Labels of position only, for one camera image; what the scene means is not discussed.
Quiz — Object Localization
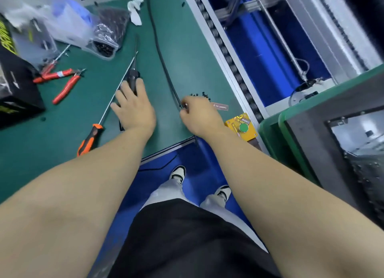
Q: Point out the person's right hand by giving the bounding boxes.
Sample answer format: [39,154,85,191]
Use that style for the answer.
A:
[179,95,228,140]

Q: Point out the person's left hand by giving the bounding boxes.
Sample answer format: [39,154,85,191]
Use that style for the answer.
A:
[110,78,157,141]

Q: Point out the pile of small black screws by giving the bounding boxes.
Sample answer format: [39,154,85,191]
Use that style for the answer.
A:
[180,93,212,110]

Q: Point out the grey metal computer case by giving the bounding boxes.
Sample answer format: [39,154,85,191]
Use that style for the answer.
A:
[327,105,384,229]

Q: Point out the person's right forearm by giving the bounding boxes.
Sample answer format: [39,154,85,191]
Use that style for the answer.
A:
[198,127,384,278]

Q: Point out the person's left forearm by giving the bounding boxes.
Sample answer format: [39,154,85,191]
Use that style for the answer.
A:
[0,127,154,278]

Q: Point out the person's left shoe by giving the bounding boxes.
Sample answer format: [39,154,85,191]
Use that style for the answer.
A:
[168,165,187,185]

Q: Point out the person's shoe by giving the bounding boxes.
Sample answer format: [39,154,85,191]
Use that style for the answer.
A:
[168,165,187,185]
[214,184,233,204]

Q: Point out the person's right shoe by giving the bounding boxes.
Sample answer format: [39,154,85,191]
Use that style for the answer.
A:
[214,184,233,204]

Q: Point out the person's grey trousers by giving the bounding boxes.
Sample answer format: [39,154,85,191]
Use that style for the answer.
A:
[140,178,269,253]

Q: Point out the person's black shirt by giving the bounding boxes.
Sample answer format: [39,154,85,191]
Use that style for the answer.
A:
[108,198,283,278]

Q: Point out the pink flat tag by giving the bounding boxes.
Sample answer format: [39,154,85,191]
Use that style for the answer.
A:
[207,102,230,112]

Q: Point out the yellow box green button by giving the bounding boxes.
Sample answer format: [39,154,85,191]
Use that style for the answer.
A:
[224,112,258,143]

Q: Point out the clear bag of black screws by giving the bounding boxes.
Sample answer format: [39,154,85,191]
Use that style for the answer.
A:
[84,7,130,61]

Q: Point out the white crumpled cloth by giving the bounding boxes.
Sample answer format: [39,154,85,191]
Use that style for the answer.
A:
[126,0,145,27]

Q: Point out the clear bag with blue parts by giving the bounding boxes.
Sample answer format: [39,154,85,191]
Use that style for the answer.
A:
[41,0,98,49]

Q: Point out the black cardboard box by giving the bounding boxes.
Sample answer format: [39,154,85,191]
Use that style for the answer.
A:
[0,15,46,129]

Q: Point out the orange black handle screwdriver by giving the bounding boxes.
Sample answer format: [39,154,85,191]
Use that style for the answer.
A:
[76,57,138,158]

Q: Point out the grey roller conveyor rail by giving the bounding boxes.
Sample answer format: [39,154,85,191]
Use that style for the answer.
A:
[179,0,269,153]

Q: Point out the red handle pliers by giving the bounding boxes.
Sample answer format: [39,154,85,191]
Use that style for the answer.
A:
[52,69,86,105]

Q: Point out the red handle cutters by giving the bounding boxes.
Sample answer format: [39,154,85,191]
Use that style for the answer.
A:
[32,44,76,84]

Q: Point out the grey flat metal rail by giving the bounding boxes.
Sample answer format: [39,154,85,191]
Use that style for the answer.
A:
[277,0,384,77]

